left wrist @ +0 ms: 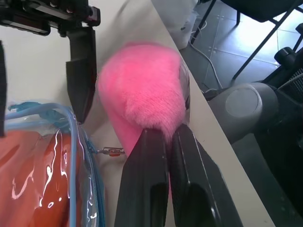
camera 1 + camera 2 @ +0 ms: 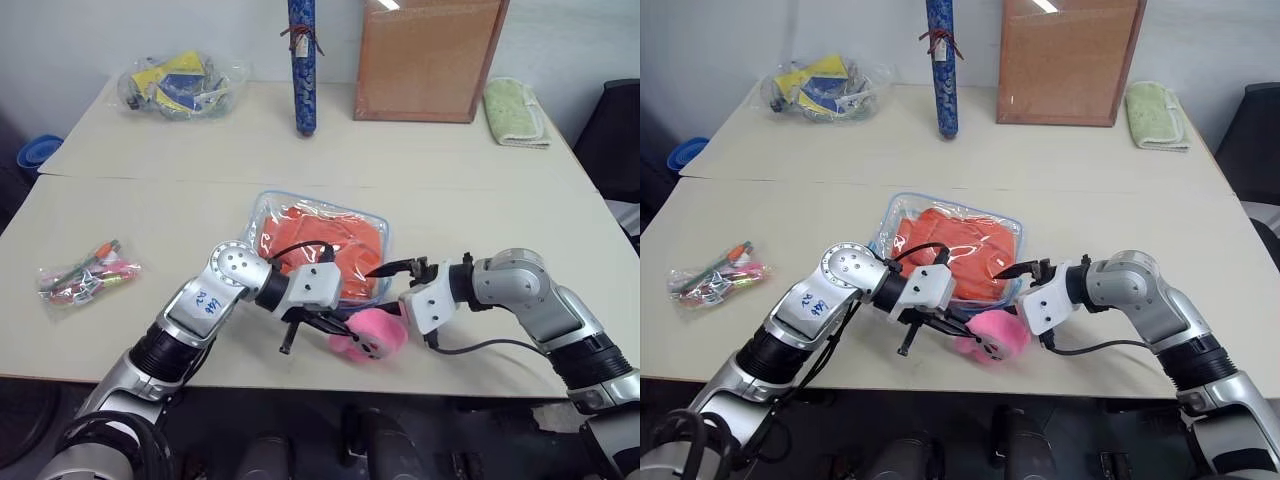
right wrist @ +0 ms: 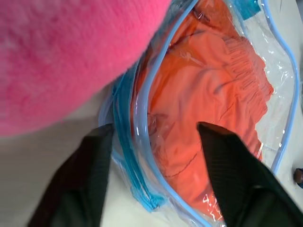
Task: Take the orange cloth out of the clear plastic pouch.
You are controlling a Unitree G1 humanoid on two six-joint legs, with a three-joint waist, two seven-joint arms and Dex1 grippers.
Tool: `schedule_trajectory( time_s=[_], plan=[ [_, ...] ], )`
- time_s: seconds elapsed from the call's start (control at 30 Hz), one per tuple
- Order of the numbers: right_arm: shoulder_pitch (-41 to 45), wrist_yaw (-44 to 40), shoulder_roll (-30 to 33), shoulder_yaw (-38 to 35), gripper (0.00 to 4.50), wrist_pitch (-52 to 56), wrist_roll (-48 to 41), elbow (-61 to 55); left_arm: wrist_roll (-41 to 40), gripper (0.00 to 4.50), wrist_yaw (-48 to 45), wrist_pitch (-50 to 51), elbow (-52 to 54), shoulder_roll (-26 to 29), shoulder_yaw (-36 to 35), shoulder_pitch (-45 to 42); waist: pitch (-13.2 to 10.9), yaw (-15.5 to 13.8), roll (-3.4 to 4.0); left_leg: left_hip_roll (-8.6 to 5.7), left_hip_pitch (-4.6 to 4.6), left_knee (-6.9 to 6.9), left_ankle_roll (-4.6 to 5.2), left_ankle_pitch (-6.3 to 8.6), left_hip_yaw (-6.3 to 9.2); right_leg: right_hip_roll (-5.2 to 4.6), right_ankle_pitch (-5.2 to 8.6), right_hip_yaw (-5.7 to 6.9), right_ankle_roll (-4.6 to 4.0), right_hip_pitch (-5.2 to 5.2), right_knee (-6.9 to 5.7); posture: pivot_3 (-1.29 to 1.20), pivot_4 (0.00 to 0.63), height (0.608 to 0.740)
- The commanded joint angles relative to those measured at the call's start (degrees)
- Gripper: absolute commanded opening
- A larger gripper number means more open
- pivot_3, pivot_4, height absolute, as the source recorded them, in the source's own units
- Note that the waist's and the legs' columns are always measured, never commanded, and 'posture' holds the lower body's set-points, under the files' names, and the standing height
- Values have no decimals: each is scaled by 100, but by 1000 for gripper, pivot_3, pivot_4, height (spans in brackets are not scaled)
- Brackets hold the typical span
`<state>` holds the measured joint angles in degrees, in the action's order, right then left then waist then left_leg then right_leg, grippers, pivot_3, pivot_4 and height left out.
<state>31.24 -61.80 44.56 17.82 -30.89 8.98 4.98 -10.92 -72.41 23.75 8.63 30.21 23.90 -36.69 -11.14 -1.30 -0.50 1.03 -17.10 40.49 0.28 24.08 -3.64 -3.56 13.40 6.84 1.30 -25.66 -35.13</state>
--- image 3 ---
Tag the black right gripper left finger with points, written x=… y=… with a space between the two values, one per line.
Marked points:
x=78 y=179

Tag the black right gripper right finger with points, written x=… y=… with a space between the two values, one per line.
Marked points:
x=239 y=175

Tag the orange cloth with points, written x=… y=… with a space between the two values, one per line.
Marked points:
x=203 y=94

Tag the clear plastic pouch blue trim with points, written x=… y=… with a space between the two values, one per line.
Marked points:
x=267 y=59

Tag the pink fluffy cloth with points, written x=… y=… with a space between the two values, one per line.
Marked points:
x=61 y=59

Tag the small dark round object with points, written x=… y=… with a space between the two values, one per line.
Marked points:
x=298 y=176

